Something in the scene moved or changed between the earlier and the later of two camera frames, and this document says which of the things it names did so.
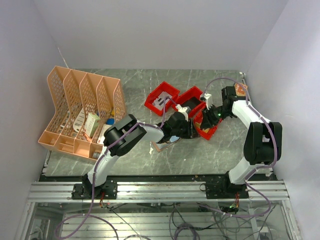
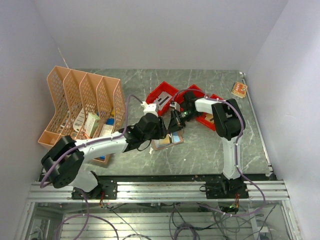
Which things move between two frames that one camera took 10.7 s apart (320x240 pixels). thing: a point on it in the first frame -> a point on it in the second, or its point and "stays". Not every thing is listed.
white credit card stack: [159, 102] stays
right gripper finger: [206, 122] -> [176, 122]
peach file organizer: [86, 104] stays
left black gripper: [190, 133] -> [162, 130]
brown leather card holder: [159, 146] stays
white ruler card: [79, 120] stays
